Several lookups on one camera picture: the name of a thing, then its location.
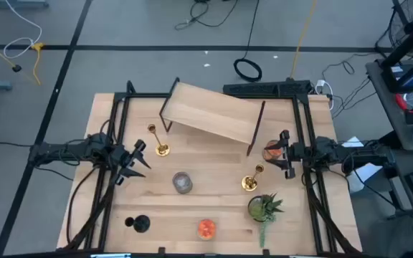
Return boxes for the grey side cart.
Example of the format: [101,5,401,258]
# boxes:
[366,59,413,151]

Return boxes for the white floor cable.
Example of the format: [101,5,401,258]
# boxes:
[3,0,43,60]

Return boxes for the silver jar with grey candle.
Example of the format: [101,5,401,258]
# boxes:
[172,171,194,195]

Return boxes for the black floor fan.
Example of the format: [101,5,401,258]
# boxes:
[374,0,413,58]

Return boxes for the green succulent in black pot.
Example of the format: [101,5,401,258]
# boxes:
[247,192,285,249]

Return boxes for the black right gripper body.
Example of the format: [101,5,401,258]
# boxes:
[280,129,318,180]

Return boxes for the black candle holder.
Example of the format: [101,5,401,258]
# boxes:
[124,214,151,234]

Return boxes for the black coiled cable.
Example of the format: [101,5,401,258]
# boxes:
[232,0,263,83]

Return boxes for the black metal table frame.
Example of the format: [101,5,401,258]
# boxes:
[62,80,362,256]

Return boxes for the white charger with cable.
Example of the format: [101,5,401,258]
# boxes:
[314,79,335,110]

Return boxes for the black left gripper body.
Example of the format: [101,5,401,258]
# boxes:
[111,138,147,186]

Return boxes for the black power strip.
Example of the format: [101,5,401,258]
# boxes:
[222,80,313,97]

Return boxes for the black looped floor cable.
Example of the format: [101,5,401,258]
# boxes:
[174,0,239,32]

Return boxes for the silver jar with orange candle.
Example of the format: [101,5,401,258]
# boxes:
[262,139,283,162]
[196,219,217,241]

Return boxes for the person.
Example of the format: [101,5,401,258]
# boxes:
[366,214,413,258]

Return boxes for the yellow floor cable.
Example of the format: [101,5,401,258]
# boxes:
[0,34,45,86]

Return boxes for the grey desk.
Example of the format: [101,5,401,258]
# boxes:
[385,143,413,234]

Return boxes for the wooden shelf with black legs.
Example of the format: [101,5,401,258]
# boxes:
[158,77,267,158]

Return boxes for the thin black floor cables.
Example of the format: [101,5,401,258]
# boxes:
[321,53,378,119]

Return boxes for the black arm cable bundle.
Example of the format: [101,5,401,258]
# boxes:
[65,166,118,251]
[301,168,364,255]

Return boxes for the long yellow cable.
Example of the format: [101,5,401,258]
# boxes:
[290,0,318,80]

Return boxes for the gold candlestick holder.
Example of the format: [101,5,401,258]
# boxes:
[147,123,171,158]
[241,163,265,192]

